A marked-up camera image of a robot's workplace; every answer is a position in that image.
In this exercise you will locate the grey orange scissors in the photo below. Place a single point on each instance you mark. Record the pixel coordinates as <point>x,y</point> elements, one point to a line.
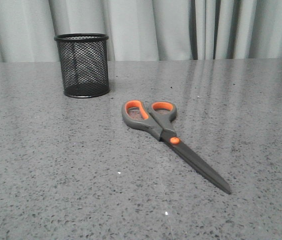
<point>157,121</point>

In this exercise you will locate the black mesh pen bin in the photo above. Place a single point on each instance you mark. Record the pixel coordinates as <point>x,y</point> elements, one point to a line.
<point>84,65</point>

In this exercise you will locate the grey curtain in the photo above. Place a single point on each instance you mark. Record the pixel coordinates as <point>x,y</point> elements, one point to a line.
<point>144,30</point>

